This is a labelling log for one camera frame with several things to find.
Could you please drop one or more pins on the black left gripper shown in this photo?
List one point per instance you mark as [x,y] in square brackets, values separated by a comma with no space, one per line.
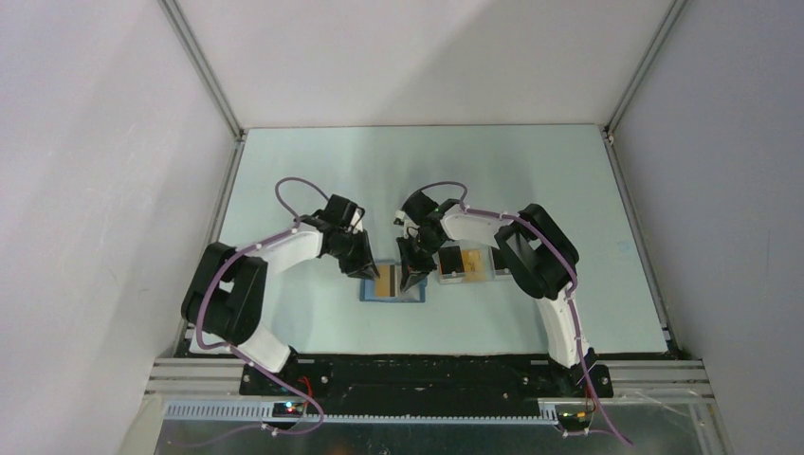
[363,266]

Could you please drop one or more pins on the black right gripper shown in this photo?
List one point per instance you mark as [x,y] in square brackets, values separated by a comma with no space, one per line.
[412,269]

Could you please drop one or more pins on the thin credit card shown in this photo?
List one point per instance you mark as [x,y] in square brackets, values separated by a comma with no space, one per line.
[385,284]

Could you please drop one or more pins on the blue leather card holder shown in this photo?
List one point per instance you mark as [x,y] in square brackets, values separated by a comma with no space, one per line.
[416,294]

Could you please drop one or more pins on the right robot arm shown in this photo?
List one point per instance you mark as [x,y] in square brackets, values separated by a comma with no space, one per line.
[539,256]

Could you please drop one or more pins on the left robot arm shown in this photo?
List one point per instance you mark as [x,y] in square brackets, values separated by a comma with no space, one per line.
[225,300]

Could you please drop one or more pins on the black credit card stack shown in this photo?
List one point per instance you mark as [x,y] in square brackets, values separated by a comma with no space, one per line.
[451,264]

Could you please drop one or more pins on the clear acrylic card tray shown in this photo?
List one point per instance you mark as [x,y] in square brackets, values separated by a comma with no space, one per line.
[497,269]

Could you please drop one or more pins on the gold credit card stack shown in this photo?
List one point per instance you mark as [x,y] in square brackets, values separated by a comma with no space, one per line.
[475,267]

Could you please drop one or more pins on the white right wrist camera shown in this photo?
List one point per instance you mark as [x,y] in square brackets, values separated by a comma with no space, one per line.
[400,218]

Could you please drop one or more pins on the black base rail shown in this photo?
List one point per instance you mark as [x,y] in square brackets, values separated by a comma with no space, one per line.
[461,386]

